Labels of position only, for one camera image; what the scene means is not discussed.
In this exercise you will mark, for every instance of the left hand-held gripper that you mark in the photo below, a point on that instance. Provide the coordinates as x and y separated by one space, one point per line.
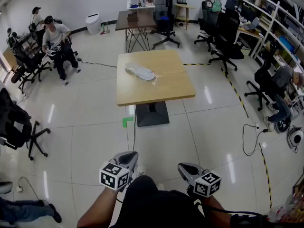
111 174

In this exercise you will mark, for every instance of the person's white shoe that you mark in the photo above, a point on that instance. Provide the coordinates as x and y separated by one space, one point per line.
140 170
160 186

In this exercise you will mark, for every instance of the person's left forearm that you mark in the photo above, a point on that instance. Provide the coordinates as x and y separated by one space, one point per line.
97 208

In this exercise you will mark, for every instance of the black table base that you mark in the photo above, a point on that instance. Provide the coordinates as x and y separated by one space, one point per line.
152 115

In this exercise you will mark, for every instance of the white shelving unit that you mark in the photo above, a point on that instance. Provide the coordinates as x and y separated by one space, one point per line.
273 15

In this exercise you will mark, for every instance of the black router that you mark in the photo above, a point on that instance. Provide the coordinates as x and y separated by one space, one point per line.
181 1

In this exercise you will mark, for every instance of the black wheeled stand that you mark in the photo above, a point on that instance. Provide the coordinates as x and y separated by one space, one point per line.
167 27

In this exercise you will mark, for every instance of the white round device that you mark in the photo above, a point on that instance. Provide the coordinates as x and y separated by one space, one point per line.
296 138

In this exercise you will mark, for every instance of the person's black clothing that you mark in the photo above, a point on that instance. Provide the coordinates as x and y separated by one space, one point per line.
154 205

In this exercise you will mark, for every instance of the white waste bin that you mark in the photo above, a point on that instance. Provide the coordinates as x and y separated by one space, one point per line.
93 24

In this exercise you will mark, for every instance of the round wooden side table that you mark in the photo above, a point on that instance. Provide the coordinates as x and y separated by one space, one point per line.
184 7

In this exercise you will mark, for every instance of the yellow black floor tape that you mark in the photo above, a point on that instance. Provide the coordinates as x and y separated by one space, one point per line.
234 89
266 172

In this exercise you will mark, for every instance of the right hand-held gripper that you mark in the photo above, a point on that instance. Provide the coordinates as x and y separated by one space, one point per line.
206 184

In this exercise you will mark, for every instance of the person's right forearm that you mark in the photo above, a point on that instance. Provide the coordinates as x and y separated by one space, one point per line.
217 210

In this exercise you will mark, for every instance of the green cartoon cushion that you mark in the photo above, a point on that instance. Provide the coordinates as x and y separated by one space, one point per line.
215 5

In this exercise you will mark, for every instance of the green floor tape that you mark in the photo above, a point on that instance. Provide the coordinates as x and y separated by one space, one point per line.
125 123

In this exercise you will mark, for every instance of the clear plastic bag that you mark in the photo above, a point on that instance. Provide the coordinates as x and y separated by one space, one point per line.
155 81

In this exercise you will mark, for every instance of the wooden desk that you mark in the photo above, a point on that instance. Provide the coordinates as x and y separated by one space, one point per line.
249 33

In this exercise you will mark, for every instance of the small potted plant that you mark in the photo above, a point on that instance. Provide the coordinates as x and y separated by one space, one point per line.
150 0

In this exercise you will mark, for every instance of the small wooden box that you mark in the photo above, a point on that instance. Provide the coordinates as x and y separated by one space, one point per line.
132 16

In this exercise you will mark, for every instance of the white slippers pair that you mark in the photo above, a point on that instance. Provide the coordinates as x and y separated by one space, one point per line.
141 72

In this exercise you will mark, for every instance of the light wooden table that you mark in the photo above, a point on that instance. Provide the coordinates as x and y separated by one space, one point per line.
166 84

